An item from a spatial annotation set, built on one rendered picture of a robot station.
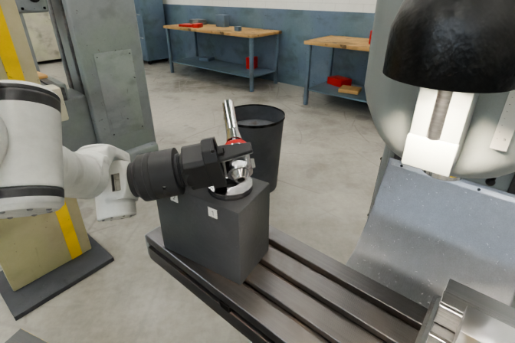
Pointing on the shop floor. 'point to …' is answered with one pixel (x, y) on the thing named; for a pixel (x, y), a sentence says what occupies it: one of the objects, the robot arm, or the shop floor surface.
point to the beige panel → (90, 249)
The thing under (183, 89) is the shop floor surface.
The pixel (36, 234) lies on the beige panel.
